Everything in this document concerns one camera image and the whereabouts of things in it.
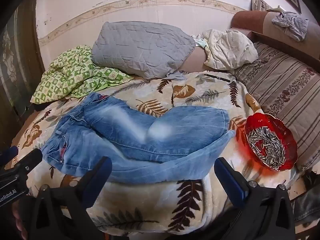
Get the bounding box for patterned cushion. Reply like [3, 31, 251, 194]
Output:
[251, 0, 275, 12]

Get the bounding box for leaf-print fleece blanket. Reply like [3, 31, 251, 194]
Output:
[5, 71, 300, 238]

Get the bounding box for striped floral sofa cover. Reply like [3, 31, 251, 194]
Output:
[234, 41, 320, 170]

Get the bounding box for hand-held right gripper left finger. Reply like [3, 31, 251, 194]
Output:
[30, 156, 113, 240]

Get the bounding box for beige bolster cushion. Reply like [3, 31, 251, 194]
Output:
[180, 47, 235, 73]

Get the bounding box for cream floral cloth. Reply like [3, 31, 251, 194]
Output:
[202, 29, 259, 70]

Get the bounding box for grey quilted pillow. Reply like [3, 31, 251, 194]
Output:
[91, 21, 196, 80]

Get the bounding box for dark grey cloth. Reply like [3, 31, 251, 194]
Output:
[292, 170, 320, 228]

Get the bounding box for green checked quilt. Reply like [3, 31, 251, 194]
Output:
[30, 45, 134, 105]

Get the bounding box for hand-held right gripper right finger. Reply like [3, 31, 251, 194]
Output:
[214, 157, 296, 240]

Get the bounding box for brown sofa backrest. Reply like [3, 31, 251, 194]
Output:
[230, 10, 320, 63]

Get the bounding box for pile of sunflower seeds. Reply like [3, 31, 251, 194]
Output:
[247, 127, 288, 169]

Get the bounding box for black pen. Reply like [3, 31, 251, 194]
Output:
[205, 74, 231, 82]

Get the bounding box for crumpled grey cloth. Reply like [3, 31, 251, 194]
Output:
[271, 11, 310, 42]

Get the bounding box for blue denim pants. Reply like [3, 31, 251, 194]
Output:
[40, 92, 237, 183]

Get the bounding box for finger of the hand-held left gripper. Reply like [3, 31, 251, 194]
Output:
[14, 149, 43, 173]
[0, 146, 19, 166]

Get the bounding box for red glass bowl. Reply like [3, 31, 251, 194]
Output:
[244, 113, 298, 172]

